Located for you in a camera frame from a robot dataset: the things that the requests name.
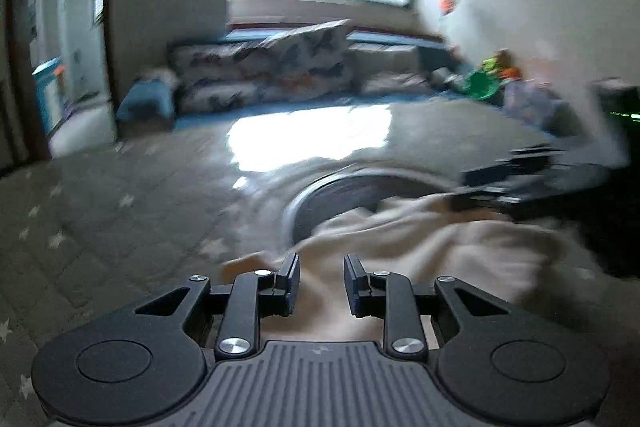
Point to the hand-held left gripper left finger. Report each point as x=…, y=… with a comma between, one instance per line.
x=289, y=284

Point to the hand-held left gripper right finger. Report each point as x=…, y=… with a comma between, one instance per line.
x=354, y=287

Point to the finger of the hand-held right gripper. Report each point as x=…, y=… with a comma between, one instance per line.
x=485, y=202
x=495, y=177

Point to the cream shirt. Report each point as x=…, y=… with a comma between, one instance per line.
x=450, y=252

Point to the clear plastic storage box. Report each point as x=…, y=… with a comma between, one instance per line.
x=532, y=104

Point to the round black induction cooktop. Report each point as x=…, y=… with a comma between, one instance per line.
x=345, y=199

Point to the green plastic bucket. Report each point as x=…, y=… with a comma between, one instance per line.
x=480, y=86

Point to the orange plush toy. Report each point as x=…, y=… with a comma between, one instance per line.
x=512, y=74

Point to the grey cloth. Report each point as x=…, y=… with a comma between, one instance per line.
x=447, y=78

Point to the plush toy with yellow vest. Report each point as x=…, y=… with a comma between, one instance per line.
x=495, y=63

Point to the beige cushion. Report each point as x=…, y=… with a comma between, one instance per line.
x=382, y=59
x=395, y=85

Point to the grey quilted star table cover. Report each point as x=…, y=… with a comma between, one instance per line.
x=125, y=207

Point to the large butterfly print pillow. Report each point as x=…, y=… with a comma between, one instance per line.
x=310, y=57

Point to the long butterfly print pillow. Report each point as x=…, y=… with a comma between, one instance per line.
x=215, y=72

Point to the blue quilted cloth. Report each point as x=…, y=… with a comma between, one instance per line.
x=145, y=99

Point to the folded brown blanket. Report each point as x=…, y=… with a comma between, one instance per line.
x=157, y=76

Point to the light blue cabinet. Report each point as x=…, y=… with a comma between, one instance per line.
x=49, y=92

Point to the orange container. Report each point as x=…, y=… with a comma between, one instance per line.
x=60, y=72

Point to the colourful wall decoration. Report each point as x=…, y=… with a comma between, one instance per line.
x=449, y=4

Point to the dark wooden door frame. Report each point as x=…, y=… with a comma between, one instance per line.
x=111, y=32

